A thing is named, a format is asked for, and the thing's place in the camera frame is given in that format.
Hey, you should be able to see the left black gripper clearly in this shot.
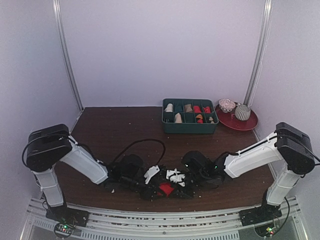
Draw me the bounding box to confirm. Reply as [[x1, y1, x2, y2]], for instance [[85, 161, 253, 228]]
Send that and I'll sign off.
[[121, 175, 166, 201]]

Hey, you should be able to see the red sock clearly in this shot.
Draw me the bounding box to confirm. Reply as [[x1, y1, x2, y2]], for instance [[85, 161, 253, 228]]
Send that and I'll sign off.
[[158, 182, 175, 197], [193, 105, 202, 113]]

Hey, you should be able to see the black argyle sock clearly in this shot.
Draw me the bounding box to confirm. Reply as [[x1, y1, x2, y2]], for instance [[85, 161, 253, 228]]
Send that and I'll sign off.
[[195, 113, 204, 124]]

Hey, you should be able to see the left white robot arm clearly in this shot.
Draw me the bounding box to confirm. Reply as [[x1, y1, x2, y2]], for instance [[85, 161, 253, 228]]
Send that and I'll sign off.
[[21, 123, 144, 222]]

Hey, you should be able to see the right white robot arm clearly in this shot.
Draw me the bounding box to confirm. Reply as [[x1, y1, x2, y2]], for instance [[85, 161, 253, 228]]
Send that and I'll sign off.
[[166, 122, 320, 221]]

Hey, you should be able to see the green divided organizer box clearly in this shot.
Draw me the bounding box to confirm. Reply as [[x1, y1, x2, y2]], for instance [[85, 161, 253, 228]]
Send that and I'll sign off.
[[162, 98, 219, 134]]

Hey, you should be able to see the red rolled sock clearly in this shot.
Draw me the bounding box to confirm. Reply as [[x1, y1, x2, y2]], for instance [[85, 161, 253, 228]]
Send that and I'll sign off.
[[193, 105, 202, 113]]

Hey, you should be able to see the beige rolled sock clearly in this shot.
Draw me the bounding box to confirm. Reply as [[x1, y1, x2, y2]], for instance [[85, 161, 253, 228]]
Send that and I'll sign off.
[[164, 103, 174, 113]]

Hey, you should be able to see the red plate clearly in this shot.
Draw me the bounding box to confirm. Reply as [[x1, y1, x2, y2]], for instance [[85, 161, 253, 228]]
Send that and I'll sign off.
[[215, 103, 259, 131]]

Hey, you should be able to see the red patterned bowl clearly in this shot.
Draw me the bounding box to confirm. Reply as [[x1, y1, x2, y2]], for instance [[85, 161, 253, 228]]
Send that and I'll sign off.
[[218, 98, 236, 113]]

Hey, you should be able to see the striped ceramic cup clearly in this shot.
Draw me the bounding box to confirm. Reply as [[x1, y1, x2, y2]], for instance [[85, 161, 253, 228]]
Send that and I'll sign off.
[[234, 104, 251, 121]]

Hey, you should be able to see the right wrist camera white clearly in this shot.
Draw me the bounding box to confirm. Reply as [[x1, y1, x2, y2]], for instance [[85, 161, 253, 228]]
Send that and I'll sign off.
[[165, 168, 186, 187]]

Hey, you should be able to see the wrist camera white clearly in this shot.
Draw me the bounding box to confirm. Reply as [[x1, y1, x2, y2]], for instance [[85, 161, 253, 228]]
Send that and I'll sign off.
[[165, 168, 186, 187], [143, 165, 160, 185]]

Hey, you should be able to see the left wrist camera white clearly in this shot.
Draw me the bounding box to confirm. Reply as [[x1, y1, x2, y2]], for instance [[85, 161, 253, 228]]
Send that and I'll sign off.
[[143, 165, 160, 185]]

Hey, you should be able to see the black braided cable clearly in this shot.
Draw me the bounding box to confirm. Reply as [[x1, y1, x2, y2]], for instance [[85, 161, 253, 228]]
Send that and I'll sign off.
[[112, 138, 166, 166]]

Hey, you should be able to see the aluminium front rail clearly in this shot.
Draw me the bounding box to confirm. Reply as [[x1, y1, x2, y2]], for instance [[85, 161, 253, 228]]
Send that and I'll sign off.
[[21, 197, 308, 240]]

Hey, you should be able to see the right aluminium frame post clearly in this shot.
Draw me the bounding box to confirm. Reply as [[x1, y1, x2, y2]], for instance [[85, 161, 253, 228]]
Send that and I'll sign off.
[[243, 0, 273, 107]]

